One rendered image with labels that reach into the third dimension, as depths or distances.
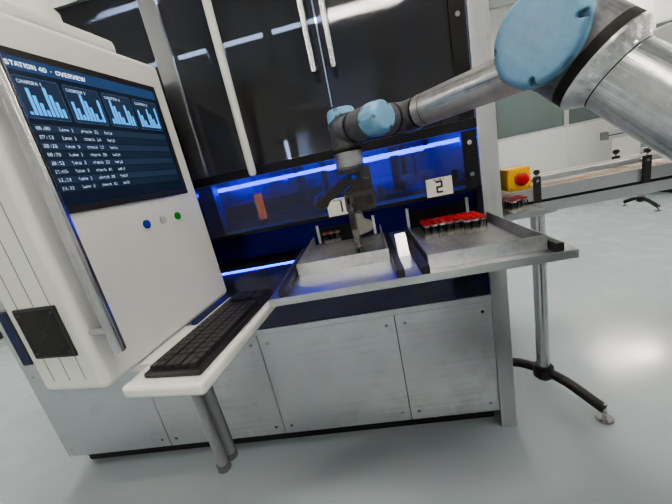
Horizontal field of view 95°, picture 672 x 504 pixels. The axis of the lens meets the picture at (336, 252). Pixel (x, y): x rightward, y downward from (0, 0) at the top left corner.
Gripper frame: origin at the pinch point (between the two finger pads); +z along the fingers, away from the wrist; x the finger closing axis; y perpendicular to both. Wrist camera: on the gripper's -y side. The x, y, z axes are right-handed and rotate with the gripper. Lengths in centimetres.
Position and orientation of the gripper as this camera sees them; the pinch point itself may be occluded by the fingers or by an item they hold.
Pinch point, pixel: (356, 239)
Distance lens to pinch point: 90.2
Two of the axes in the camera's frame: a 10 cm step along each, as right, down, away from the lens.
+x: 0.8, -2.6, 9.6
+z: 2.0, 9.5, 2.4
